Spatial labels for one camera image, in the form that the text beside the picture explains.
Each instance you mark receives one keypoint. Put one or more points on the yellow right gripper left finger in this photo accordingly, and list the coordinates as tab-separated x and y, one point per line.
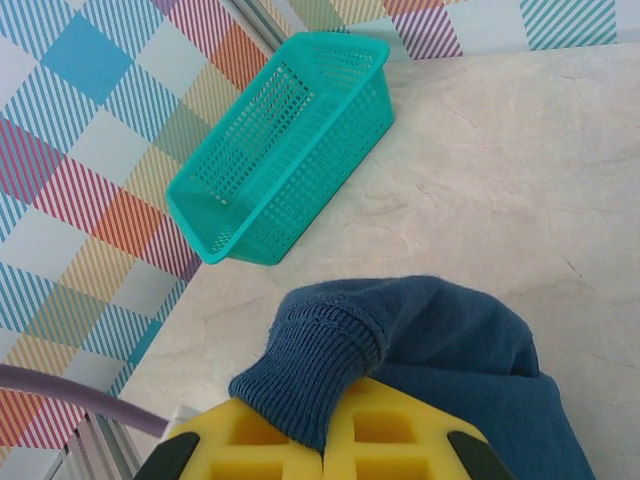
215	450

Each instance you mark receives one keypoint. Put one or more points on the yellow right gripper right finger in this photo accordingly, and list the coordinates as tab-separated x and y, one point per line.
400	440

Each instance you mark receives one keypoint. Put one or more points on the dark blue t-shirt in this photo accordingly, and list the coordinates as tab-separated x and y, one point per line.
450	350

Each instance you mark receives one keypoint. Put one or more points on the teal plastic mesh basket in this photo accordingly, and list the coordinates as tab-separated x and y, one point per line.
280	150

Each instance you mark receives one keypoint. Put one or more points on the aluminium frame post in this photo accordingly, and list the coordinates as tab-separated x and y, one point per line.
105	455
257	17

